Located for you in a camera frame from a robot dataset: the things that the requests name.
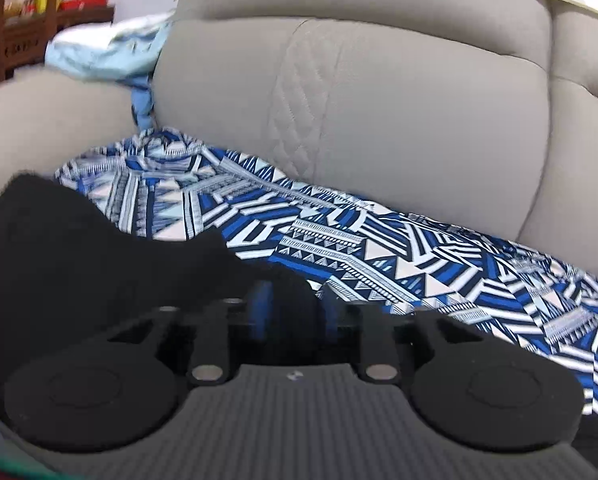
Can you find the beige leather sofa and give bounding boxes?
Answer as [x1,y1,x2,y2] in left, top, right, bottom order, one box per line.
[0,0,598,272]

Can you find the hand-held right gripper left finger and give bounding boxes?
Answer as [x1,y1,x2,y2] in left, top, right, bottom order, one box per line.
[104,280,276,387]

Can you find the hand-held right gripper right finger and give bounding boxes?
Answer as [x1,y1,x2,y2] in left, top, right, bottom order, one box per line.
[324,297,476,385]

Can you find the light blue cloth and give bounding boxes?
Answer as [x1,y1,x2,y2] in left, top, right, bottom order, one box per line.
[45,9,176,132]

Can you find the wooden shelf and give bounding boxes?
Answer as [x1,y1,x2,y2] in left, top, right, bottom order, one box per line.
[0,0,116,92]

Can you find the red container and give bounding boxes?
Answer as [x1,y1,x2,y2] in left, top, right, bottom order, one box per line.
[59,0,112,13]

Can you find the black pants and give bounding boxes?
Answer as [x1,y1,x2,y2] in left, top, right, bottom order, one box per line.
[0,172,330,397]

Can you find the blue white patterned blanket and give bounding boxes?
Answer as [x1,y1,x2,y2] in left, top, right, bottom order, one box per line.
[0,127,598,419]

